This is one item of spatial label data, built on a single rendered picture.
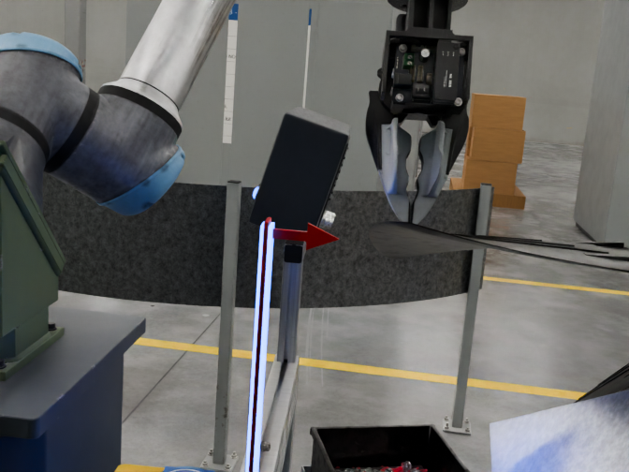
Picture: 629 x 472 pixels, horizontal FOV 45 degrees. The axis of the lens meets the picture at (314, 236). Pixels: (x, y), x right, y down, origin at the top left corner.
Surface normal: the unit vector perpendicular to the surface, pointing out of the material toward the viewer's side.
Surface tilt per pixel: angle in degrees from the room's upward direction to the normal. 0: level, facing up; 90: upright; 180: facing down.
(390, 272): 90
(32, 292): 90
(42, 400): 0
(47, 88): 65
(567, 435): 55
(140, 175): 91
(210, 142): 90
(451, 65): 73
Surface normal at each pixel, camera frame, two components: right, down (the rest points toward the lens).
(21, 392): 0.07, -0.98
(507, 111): -0.11, 0.20
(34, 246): 0.99, 0.09
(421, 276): 0.52, 0.22
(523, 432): -0.66, -0.51
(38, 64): 0.63, -0.37
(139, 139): 0.54, -0.03
